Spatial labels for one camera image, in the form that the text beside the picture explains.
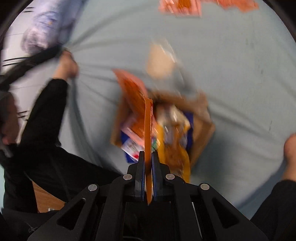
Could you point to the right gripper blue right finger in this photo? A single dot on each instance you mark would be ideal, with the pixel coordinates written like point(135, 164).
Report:
point(157, 177)

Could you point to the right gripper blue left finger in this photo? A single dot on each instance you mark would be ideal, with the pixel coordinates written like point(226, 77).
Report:
point(140, 177)

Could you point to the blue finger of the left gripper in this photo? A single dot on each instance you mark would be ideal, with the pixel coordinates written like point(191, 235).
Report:
point(21, 68)

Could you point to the blue white snack bag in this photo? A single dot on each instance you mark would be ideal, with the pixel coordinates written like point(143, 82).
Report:
point(132, 149)

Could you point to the yellow chicken snack pouch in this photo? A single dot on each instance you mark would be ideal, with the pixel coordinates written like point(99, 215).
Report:
point(171, 127)

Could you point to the pink stick snack pack front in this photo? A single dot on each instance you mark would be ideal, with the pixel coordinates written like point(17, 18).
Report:
point(134, 94)

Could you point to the pink stick snack pack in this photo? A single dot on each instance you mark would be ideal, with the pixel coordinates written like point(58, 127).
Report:
point(181, 7)
point(134, 94)
point(147, 147)

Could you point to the left bare foot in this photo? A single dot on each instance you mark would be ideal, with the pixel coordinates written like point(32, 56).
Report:
point(67, 67)

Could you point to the bare foot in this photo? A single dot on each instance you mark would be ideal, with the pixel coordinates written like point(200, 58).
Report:
point(67, 67)
point(289, 152)

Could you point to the clear plastic wrap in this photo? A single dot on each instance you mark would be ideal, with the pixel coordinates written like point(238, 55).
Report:
point(162, 62)

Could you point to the right bare foot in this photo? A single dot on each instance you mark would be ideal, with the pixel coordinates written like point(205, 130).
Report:
point(289, 152)

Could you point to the light blue bed sheet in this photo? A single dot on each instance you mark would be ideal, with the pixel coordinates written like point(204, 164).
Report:
point(243, 62)

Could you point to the orange snack pack front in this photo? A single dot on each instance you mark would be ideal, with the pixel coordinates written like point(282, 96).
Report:
point(243, 5)

